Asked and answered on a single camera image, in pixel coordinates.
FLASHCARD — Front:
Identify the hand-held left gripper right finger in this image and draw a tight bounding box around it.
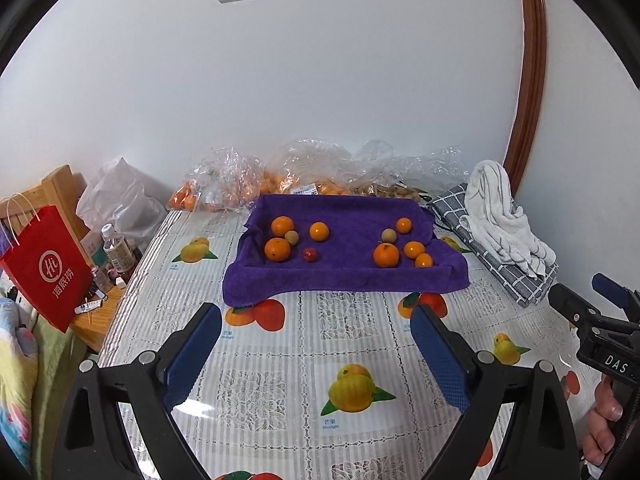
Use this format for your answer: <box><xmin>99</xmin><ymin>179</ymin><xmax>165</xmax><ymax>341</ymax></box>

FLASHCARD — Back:
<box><xmin>409</xmin><ymin>303</ymin><xmax>582</xmax><ymax>480</ymax></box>

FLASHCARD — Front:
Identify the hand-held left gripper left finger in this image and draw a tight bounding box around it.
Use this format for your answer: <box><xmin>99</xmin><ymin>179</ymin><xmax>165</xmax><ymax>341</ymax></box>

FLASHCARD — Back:
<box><xmin>52</xmin><ymin>302</ymin><xmax>224</xmax><ymax>480</ymax></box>

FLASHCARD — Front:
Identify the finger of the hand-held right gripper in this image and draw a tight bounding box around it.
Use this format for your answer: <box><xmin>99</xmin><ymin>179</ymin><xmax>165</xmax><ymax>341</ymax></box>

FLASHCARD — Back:
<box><xmin>547</xmin><ymin>283</ymin><xmax>602</xmax><ymax>330</ymax></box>
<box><xmin>591</xmin><ymin>273</ymin><xmax>640</xmax><ymax>312</ymax></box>

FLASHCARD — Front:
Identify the person's right hand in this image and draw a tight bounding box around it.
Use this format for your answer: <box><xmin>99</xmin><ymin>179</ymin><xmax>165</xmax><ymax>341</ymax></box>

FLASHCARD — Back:
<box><xmin>581</xmin><ymin>376</ymin><xmax>626</xmax><ymax>467</ymax></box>

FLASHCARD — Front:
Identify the grey checked cloth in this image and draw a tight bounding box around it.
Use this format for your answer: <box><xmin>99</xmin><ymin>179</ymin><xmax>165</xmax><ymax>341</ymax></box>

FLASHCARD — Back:
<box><xmin>431</xmin><ymin>182</ymin><xmax>559</xmax><ymax>307</ymax></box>

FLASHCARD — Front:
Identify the wooden bedside table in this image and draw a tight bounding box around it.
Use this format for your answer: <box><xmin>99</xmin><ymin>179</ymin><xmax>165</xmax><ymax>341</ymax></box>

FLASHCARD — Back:
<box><xmin>69</xmin><ymin>274</ymin><xmax>132</xmax><ymax>354</ymax></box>

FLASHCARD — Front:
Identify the white striped towel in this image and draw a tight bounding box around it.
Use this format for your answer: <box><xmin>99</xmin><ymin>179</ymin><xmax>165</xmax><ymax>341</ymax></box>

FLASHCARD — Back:
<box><xmin>459</xmin><ymin>160</ymin><xmax>558</xmax><ymax>278</ymax></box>

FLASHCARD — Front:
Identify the fruit print plastic tablecloth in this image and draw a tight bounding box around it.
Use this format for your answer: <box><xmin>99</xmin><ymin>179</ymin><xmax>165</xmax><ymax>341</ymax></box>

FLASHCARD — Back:
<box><xmin>97</xmin><ymin>207</ymin><xmax>601</xmax><ymax>480</ymax></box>

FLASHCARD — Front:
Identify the purple towel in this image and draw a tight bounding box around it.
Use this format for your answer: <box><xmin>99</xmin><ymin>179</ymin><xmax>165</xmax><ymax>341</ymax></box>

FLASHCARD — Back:
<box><xmin>222</xmin><ymin>193</ymin><xmax>471</xmax><ymax>308</ymax></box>

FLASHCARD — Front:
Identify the clear plastic bottle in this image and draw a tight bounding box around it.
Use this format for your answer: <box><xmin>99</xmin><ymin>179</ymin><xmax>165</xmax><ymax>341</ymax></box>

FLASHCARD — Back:
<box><xmin>101</xmin><ymin>223</ymin><xmax>136</xmax><ymax>272</ymax></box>

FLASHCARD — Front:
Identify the green bed sheet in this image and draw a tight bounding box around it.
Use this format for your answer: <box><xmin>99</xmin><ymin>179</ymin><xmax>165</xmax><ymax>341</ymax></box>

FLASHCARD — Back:
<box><xmin>29</xmin><ymin>310</ymin><xmax>98</xmax><ymax>480</ymax></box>

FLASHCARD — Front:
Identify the red paper bag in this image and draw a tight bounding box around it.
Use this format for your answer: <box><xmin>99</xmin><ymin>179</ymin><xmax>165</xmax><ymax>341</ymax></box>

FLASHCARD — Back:
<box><xmin>0</xmin><ymin>192</ymin><xmax>94</xmax><ymax>334</ymax></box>

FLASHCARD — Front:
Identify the white plastic bag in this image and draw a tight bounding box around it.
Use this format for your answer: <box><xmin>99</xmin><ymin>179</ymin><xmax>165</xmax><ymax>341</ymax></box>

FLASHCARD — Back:
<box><xmin>76</xmin><ymin>157</ymin><xmax>167</xmax><ymax>252</ymax></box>

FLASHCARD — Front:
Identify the colourful blanket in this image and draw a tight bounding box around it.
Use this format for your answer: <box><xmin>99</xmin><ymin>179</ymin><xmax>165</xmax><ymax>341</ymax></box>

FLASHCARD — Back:
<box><xmin>0</xmin><ymin>295</ymin><xmax>40</xmax><ymax>473</ymax></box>

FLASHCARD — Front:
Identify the clear bag of brown fruit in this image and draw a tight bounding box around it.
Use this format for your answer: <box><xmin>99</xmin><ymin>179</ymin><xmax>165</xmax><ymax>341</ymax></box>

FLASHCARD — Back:
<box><xmin>350</xmin><ymin>140</ymin><xmax>469</xmax><ymax>202</ymax></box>

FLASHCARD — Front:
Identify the brown wooden door frame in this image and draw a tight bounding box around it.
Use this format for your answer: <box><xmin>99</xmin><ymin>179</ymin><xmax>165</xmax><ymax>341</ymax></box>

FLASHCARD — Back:
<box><xmin>502</xmin><ymin>0</ymin><xmax>547</xmax><ymax>197</ymax></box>

